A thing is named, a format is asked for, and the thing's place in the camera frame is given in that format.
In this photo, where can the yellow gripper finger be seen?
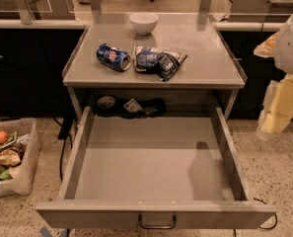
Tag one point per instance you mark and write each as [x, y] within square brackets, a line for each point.
[267, 48]
[277, 108]

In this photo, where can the blue chip bag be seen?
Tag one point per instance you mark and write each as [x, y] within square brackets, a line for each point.
[155, 60]

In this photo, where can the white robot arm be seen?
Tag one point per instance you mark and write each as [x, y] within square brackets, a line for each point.
[283, 55]

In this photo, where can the black items behind drawer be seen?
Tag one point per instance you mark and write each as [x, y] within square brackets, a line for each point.
[111, 106]

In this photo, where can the grey open top drawer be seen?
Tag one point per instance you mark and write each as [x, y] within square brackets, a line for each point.
[120, 168]

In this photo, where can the white ceramic bowl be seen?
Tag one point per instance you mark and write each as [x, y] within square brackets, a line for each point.
[143, 23]

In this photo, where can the blue soda can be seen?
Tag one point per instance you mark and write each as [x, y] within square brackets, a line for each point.
[115, 58]

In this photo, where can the grey metal cabinet table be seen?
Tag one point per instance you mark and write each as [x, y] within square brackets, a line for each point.
[209, 65]

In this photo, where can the clear plastic bin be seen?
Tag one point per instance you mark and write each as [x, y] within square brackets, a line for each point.
[23, 182]

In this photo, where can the crumpled snack wrapper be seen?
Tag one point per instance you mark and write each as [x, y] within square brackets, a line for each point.
[9, 158]

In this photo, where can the orange fruit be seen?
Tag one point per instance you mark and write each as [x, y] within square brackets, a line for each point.
[4, 136]

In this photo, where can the green item in bin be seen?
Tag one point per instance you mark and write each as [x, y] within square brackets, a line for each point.
[5, 175]

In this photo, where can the black drawer handle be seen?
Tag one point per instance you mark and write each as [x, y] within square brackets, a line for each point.
[156, 222]

